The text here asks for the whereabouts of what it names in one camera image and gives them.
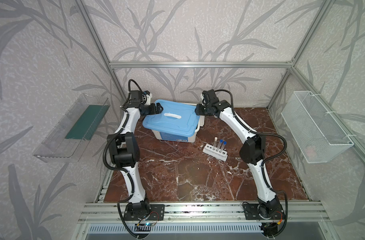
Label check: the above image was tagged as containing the blue plastic bin lid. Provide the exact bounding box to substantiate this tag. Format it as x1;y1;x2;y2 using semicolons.
142;100;200;137

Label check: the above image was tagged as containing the aluminium front rail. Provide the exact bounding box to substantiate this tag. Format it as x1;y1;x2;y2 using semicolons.
77;201;330;224

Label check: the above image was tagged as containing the cork-stoppered glass test tube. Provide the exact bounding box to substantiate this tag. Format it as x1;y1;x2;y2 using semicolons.
212;137;218;150

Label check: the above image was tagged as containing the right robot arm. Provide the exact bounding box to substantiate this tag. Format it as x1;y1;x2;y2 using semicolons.
195;90;287;219

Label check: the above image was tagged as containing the clear acrylic wall shelf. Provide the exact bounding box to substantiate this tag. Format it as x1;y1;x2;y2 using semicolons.
33;94;110;163

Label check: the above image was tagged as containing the blue-capped test tube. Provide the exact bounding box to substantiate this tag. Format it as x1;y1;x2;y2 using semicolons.
217;140;223;152
220;141;227;153

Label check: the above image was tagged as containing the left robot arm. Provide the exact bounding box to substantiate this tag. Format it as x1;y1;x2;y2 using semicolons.
102;79;163;219

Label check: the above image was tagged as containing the white test tube rack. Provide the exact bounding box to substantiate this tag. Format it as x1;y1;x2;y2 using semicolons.
203;144;228;162

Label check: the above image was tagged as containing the white wire mesh basket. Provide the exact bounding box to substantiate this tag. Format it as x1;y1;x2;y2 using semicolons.
282;91;354;164

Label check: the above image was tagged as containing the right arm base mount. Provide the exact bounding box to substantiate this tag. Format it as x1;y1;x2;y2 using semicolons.
242;201;286;221

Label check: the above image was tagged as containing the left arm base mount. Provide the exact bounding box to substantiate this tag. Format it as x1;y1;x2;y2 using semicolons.
123;203;165;221

